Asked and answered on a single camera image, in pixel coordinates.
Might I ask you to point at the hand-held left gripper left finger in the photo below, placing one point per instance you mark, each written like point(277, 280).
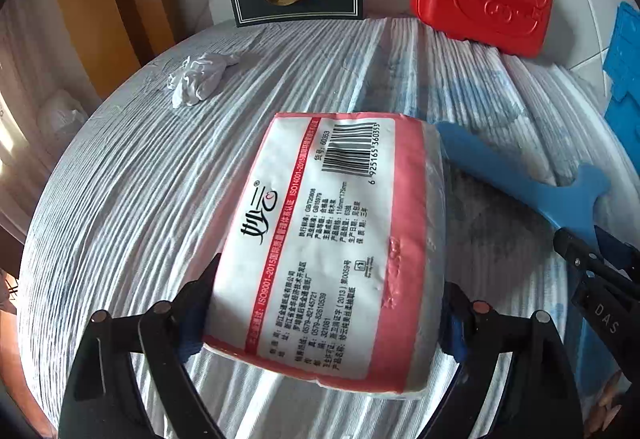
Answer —
point(200, 289)

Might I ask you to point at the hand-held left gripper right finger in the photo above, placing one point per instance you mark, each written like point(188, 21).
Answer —
point(457, 339)

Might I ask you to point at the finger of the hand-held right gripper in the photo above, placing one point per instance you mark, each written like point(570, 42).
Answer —
point(600, 284)
point(622, 244)

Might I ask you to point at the pink white tissue pack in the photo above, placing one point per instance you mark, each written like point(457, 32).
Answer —
point(300, 244)

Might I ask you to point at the blue plastic tool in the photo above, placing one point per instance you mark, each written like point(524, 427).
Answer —
point(500, 164)

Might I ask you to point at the blue plastic bin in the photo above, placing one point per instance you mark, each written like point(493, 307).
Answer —
point(625, 69)

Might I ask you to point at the crumpled white tissue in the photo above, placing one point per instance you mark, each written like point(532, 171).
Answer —
point(197, 79)

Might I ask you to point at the white plastic bag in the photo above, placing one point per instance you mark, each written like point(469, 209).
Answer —
point(62, 111)

